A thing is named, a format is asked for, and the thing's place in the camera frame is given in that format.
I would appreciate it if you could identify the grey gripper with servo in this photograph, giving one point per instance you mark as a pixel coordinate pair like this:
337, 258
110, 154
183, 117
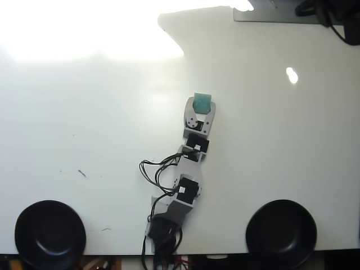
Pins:
201, 126

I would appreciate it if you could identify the blue foam cube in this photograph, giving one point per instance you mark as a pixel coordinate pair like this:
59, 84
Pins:
202, 102

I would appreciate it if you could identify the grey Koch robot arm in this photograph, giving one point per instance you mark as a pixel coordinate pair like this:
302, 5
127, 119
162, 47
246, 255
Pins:
189, 168

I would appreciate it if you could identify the white clamp piece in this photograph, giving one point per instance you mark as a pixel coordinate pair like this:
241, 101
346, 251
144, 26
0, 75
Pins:
216, 256

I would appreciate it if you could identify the black round bowl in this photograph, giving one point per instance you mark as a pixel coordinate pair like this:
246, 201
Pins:
281, 233
49, 233

